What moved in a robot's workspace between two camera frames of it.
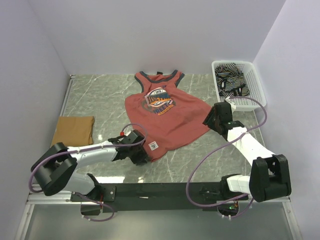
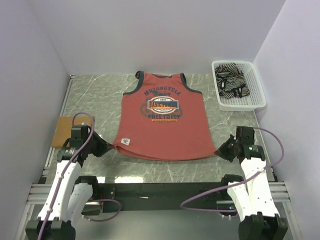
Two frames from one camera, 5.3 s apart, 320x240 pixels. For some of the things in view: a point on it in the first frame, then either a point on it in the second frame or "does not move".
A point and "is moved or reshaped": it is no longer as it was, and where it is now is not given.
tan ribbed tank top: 73,131 does not move
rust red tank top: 167,115 is moved or reshaped
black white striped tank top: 230,80 does not move
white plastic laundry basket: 238,78 does not move
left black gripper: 140,159 to 104,146
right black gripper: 208,120 to 222,151
